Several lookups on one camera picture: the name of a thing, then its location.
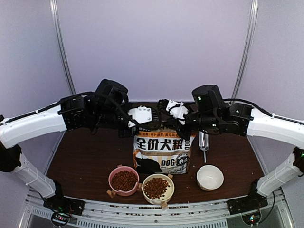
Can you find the yellow pet bowl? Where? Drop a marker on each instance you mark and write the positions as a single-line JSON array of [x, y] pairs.
[[168, 194]]

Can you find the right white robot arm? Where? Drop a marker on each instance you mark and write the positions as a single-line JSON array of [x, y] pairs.
[[215, 116]]

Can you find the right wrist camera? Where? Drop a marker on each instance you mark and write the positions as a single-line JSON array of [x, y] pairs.
[[174, 109]]

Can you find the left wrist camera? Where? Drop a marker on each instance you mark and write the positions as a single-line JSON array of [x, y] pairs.
[[143, 114]]

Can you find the brown kibble in pink bowl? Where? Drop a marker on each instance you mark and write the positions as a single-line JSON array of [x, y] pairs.
[[124, 181]]

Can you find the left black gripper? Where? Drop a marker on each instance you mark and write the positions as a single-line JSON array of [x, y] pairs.
[[122, 133]]

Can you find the metal food scoop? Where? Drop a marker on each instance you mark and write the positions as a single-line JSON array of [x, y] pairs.
[[204, 144]]

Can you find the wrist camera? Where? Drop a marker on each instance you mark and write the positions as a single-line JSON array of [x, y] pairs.
[[143, 114], [174, 109]]

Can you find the right aluminium frame post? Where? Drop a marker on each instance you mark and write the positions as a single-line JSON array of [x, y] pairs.
[[247, 46]]

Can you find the brown kibble in yellow bowl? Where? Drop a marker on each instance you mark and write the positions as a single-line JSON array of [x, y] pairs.
[[156, 188]]

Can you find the brown dog food bag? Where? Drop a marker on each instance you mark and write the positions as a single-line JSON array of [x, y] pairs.
[[161, 151]]

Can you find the front aluminium rail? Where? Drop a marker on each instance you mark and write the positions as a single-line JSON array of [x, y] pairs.
[[210, 214]]

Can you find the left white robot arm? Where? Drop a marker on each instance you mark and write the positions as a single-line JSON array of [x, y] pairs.
[[107, 107]]

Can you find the aluminium frame post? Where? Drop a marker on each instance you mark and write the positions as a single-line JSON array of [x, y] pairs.
[[247, 46], [61, 46]]

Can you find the left aluminium frame post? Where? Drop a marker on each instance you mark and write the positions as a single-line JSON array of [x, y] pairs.
[[61, 46]]

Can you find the white ceramic bowl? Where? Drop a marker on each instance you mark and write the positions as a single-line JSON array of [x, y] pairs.
[[209, 177]]

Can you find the wooden bowl stand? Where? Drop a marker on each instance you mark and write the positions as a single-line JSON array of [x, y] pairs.
[[112, 195]]

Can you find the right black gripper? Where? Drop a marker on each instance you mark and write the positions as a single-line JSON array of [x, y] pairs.
[[185, 134]]

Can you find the pink pet bowl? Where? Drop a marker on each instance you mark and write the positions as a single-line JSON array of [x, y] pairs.
[[119, 192]]

